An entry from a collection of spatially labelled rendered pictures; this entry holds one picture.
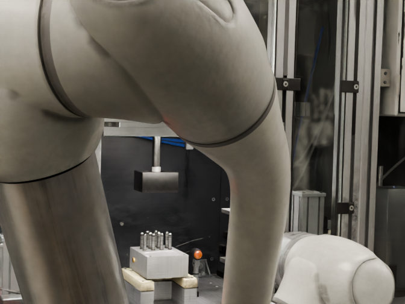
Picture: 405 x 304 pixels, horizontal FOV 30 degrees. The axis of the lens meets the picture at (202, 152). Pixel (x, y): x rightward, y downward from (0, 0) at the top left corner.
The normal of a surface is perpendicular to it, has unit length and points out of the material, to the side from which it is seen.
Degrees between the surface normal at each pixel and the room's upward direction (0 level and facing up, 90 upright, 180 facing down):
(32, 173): 138
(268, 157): 125
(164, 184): 90
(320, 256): 51
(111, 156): 90
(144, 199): 90
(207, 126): 153
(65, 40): 103
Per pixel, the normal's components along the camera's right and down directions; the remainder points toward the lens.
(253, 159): 0.35, 0.83
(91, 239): 0.76, 0.17
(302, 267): -0.77, -0.53
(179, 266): 0.38, 0.06
